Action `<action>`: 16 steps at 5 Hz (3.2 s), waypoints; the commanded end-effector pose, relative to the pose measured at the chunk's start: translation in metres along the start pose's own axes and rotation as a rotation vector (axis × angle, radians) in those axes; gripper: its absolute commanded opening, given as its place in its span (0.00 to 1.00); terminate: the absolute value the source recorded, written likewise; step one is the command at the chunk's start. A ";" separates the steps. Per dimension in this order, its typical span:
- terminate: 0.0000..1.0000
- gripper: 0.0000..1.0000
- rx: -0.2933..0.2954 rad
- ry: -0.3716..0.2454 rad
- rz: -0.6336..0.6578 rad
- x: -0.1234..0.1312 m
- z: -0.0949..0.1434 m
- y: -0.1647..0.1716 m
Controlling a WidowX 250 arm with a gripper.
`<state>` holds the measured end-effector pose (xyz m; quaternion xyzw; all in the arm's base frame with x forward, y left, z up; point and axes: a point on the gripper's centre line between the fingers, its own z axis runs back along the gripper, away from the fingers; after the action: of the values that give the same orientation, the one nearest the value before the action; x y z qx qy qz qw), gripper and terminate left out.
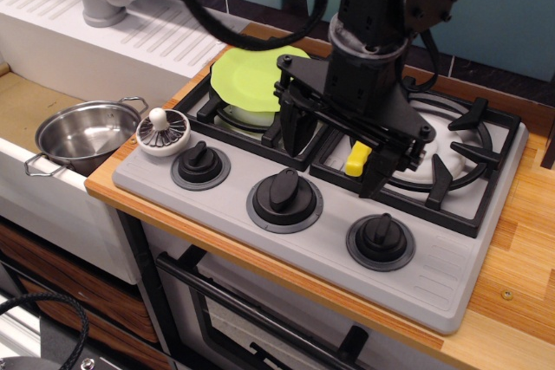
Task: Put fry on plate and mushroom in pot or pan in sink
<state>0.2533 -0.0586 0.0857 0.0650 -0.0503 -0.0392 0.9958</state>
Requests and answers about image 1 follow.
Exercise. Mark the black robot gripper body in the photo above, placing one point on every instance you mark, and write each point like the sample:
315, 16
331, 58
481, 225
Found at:
359, 91

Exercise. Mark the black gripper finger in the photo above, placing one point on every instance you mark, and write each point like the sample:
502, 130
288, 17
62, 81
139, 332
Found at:
380, 167
297, 125

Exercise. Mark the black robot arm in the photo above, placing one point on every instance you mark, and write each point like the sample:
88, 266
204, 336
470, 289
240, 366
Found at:
383, 17

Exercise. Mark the lime green plate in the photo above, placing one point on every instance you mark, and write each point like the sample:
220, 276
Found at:
246, 79

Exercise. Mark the white toy mushroom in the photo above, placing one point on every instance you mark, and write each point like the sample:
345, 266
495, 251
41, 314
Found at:
163, 133

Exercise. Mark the stainless steel pot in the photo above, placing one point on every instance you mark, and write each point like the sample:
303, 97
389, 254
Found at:
80, 138

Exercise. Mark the white toy sink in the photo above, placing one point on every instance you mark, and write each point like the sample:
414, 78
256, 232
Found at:
52, 58

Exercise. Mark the white left burner cap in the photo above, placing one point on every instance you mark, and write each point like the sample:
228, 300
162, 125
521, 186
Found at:
249, 121

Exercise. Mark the white burner cap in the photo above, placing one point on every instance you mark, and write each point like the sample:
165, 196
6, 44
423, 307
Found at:
439, 118
249, 121

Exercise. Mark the black left burner grate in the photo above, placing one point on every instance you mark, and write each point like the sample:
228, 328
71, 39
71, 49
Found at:
200, 106

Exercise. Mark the black burner grate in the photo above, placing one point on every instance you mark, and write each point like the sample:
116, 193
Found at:
200, 106
488, 135

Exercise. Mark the white right burner cap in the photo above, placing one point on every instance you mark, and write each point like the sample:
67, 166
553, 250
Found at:
439, 118

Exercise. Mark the black right burner grate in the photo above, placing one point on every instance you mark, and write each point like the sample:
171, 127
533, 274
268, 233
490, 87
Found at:
488, 135

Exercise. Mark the black right stove knob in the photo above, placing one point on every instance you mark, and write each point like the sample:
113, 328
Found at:
380, 243

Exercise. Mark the black stove knob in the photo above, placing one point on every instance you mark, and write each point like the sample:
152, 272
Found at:
200, 168
284, 203
380, 243

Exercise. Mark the black middle stove knob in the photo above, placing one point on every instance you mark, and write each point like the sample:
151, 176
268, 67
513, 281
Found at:
284, 203

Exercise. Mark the grey toy stovetop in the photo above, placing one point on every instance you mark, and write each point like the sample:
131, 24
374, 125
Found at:
416, 248

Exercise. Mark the black left stove knob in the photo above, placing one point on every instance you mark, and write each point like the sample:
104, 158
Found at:
200, 168

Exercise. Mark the wooden drawer front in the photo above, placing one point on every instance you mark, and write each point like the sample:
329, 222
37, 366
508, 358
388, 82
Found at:
119, 323

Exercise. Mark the black oven door handle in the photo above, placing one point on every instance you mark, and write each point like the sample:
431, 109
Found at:
255, 315

